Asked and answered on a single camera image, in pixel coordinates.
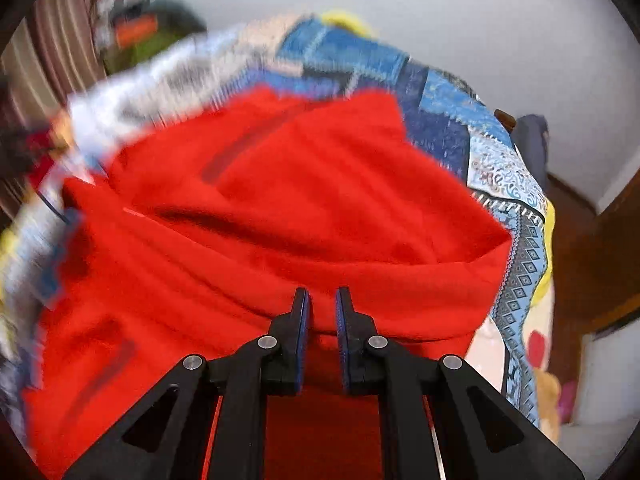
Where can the red and orange plush toy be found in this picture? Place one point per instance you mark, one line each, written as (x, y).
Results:
(48, 145)

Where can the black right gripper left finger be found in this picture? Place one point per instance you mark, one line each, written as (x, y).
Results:
(206, 418)

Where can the white cabinet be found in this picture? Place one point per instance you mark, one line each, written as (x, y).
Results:
(607, 400)

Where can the red striped hoodie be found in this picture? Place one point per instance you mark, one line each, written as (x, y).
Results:
(198, 236)

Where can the clutter pile with green bag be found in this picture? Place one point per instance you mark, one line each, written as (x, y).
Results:
(129, 32)

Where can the brown wooden door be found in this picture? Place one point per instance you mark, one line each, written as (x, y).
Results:
(595, 259)

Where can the striped brown curtain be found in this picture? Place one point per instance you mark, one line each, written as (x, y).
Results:
(47, 54)

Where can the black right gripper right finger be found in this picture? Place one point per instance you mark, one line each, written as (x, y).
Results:
(440, 418)

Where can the yellow pillow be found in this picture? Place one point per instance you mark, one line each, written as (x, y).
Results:
(347, 21)

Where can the grey-blue cloth on chair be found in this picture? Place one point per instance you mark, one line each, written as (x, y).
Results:
(531, 136)

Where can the blue patchwork bedspread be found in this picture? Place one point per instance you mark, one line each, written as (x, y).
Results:
(317, 56)

